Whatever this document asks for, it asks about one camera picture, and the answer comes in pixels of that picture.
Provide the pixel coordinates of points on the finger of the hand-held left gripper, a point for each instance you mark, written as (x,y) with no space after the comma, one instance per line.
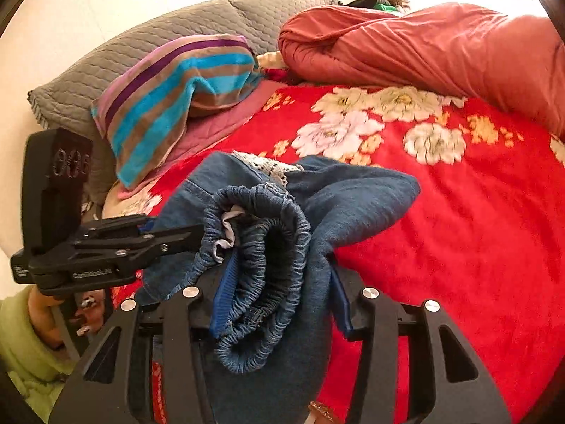
(176,236)
(123,226)

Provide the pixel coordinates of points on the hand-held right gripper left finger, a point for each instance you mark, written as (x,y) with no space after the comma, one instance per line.
(223,304)

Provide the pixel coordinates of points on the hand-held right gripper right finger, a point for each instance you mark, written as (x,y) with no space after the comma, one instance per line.
(342,304)

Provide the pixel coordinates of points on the blue denim shorts with lace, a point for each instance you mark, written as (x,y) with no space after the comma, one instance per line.
(353,203)

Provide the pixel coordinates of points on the person's left hand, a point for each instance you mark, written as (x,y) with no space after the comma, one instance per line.
(44,318)

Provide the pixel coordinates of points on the pink quilted pillow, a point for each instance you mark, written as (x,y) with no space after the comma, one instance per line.
(220,128)

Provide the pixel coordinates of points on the red floral blanket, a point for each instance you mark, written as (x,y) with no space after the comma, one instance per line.
(463,251)

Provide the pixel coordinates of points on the striped towel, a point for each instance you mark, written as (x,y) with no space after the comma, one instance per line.
(167,97)

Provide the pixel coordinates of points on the grey quilted pillow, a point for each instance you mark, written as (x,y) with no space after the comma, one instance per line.
(132,48)

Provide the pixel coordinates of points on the cream floral cloth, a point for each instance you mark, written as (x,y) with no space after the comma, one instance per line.
(271,59)

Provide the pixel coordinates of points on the salmon red quilt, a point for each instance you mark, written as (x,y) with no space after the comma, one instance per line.
(419,48)

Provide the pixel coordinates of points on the dark clothes pile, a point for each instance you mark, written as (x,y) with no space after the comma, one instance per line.
(375,2)

